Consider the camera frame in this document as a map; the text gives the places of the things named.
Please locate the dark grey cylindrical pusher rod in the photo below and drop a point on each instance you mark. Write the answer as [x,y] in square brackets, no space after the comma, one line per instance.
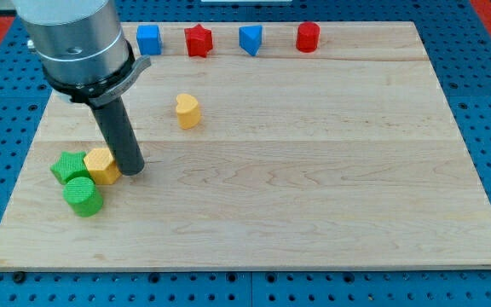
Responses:
[114,123]

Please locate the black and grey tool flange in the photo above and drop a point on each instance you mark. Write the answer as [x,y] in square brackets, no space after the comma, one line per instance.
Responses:
[107,89]

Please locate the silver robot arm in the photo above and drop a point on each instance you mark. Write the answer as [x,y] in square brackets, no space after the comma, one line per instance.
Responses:
[85,55]

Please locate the green star block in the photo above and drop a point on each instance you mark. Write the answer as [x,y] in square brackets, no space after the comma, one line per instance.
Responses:
[69,166]

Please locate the yellow heart block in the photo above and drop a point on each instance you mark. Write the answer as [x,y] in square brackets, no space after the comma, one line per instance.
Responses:
[187,111]

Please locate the red star block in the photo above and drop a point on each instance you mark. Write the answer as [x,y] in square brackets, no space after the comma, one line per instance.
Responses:
[199,41]

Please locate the yellow hexagon block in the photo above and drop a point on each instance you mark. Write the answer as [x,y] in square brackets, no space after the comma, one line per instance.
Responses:
[102,166]

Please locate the blue cube block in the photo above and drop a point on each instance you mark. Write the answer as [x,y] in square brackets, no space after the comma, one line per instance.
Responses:
[149,40]

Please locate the green cylinder block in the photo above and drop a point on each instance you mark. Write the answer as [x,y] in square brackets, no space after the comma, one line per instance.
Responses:
[82,195]

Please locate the blue triangle block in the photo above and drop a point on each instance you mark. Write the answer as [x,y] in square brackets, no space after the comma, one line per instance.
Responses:
[250,38]

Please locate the red cylinder block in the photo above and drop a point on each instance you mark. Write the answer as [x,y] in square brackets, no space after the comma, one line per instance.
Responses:
[308,34]

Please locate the light wooden board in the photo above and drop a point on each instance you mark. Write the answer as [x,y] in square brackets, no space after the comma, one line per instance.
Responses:
[344,159]

